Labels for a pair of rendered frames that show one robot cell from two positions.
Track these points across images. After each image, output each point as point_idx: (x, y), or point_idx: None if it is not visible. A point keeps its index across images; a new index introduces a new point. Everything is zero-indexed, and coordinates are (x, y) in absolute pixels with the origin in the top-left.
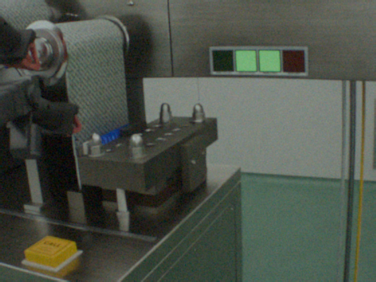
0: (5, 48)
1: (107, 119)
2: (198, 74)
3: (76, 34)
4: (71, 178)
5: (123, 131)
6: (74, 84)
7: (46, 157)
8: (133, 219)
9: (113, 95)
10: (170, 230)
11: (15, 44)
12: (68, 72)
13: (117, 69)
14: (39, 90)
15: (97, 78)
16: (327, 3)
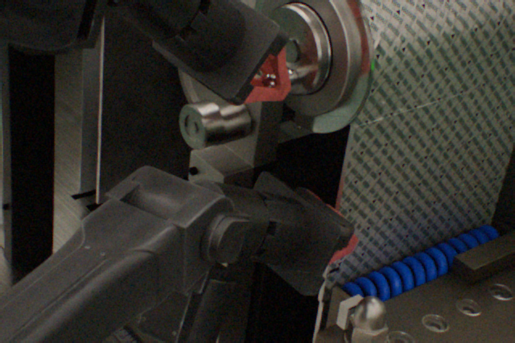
0: (192, 62)
1: (434, 216)
2: None
3: (414, 20)
4: (306, 307)
5: (462, 266)
6: (368, 150)
7: (257, 264)
8: None
9: (473, 161)
10: None
11: (221, 58)
12: (358, 126)
13: (506, 98)
14: (243, 226)
15: (437, 130)
16: None
